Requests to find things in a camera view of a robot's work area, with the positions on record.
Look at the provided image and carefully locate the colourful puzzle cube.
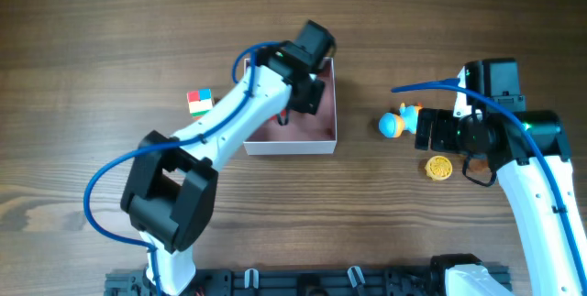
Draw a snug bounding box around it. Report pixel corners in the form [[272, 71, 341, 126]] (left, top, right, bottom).
[[186, 89, 215, 120]]

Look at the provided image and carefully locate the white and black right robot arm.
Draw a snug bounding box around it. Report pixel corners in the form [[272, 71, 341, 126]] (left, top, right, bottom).
[[404, 58, 586, 295]]

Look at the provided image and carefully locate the brown plush toy with carrot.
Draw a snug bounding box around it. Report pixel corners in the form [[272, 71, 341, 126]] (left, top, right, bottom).
[[463, 155, 490, 173]]

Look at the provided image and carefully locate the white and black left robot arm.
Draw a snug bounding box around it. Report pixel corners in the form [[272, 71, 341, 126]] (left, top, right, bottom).
[[120, 21, 337, 295]]

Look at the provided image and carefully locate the blue left cable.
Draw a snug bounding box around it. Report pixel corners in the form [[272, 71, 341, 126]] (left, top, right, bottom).
[[83, 40, 282, 296]]

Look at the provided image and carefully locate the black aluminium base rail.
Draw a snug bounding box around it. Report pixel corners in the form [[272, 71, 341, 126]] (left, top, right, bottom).
[[104, 266, 512, 296]]

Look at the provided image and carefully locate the blue and orange toy figure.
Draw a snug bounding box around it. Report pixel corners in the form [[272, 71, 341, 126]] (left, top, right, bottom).
[[378, 103, 422, 138]]

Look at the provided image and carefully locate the yellow round plastic toy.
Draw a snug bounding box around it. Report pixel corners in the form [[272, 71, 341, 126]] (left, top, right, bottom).
[[425, 156, 453, 181]]

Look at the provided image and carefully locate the blue cable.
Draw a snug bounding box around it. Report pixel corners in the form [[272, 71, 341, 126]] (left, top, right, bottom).
[[83, 40, 282, 296], [389, 77, 587, 283]]

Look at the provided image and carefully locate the white box with pink interior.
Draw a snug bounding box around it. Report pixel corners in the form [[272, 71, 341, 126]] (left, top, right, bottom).
[[243, 58, 338, 156]]

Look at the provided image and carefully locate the blue right cable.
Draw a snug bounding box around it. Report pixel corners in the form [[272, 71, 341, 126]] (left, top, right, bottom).
[[389, 77, 587, 283]]

